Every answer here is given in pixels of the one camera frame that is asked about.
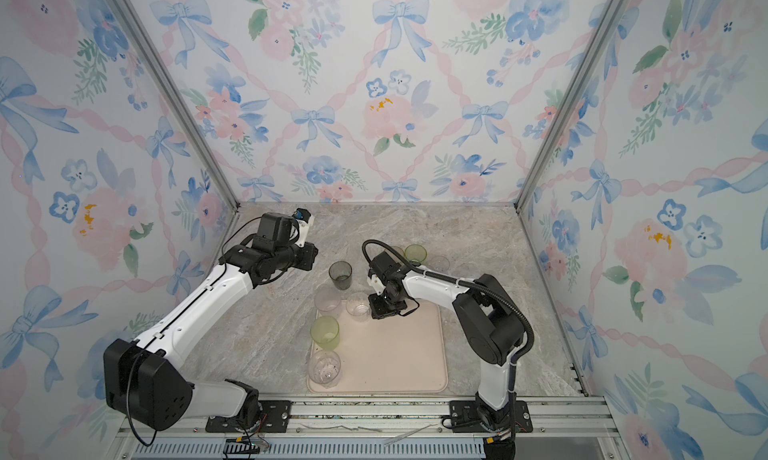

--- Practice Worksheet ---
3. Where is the clear plastic cup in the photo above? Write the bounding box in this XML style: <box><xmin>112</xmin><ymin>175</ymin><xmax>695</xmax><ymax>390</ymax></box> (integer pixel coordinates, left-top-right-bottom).
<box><xmin>345</xmin><ymin>292</ymin><xmax>371</xmax><ymax>323</ymax></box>
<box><xmin>427</xmin><ymin>255</ymin><xmax>451</xmax><ymax>274</ymax></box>
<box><xmin>308</xmin><ymin>350</ymin><xmax>342</xmax><ymax>388</ymax></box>
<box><xmin>314</xmin><ymin>285</ymin><xmax>343</xmax><ymax>318</ymax></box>

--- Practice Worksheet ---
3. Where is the light green plastic cup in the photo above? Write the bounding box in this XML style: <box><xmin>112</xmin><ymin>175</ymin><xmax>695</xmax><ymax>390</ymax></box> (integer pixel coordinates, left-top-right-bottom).
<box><xmin>310</xmin><ymin>316</ymin><xmax>340</xmax><ymax>351</ymax></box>

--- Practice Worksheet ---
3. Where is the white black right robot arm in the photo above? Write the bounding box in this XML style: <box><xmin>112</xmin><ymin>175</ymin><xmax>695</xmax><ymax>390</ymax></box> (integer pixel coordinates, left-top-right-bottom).
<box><xmin>366</xmin><ymin>251</ymin><xmax>533</xmax><ymax>432</ymax></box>

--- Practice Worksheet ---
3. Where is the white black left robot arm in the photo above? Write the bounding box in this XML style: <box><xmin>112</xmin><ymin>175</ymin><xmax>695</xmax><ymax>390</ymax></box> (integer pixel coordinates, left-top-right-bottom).
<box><xmin>103</xmin><ymin>208</ymin><xmax>318</xmax><ymax>431</ymax></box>

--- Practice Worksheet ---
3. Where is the beige plastic tray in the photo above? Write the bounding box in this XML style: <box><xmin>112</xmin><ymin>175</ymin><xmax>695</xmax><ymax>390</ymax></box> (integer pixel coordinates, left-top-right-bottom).
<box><xmin>306</xmin><ymin>302</ymin><xmax>448</xmax><ymax>395</ymax></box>

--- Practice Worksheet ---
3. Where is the grey smoked plastic cup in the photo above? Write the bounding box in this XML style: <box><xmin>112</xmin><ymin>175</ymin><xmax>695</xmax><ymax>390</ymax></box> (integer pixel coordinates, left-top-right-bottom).
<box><xmin>328</xmin><ymin>261</ymin><xmax>353</xmax><ymax>291</ymax></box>

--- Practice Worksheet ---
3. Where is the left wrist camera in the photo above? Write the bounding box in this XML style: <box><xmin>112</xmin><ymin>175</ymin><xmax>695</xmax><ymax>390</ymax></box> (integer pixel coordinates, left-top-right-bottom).
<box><xmin>292</xmin><ymin>208</ymin><xmax>314</xmax><ymax>233</ymax></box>

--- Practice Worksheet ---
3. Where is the black corrugated cable conduit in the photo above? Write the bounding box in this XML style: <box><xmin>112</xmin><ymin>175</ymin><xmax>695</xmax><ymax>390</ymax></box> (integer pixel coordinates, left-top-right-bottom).
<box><xmin>361</xmin><ymin>239</ymin><xmax>536</xmax><ymax>365</ymax></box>

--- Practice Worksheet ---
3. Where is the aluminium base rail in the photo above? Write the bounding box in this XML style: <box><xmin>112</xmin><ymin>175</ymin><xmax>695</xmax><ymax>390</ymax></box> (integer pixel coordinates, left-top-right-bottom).
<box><xmin>105</xmin><ymin>395</ymin><xmax>629</xmax><ymax>459</ymax></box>

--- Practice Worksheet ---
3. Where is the aluminium corner post left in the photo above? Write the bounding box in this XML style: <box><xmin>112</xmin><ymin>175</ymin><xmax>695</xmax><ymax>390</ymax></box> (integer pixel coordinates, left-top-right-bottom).
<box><xmin>106</xmin><ymin>0</ymin><xmax>240</xmax><ymax>212</ymax></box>

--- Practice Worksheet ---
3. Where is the aluminium corner post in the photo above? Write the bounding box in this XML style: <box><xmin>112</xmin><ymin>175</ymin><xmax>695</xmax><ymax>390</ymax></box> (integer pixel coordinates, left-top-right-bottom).
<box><xmin>106</xmin><ymin>0</ymin><xmax>240</xmax><ymax>212</ymax></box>
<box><xmin>515</xmin><ymin>0</ymin><xmax>629</xmax><ymax>217</ymax></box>

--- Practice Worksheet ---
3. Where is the aluminium corner post right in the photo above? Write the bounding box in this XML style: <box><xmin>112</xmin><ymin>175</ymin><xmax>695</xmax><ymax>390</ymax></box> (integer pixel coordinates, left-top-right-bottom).
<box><xmin>515</xmin><ymin>0</ymin><xmax>629</xmax><ymax>217</ymax></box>

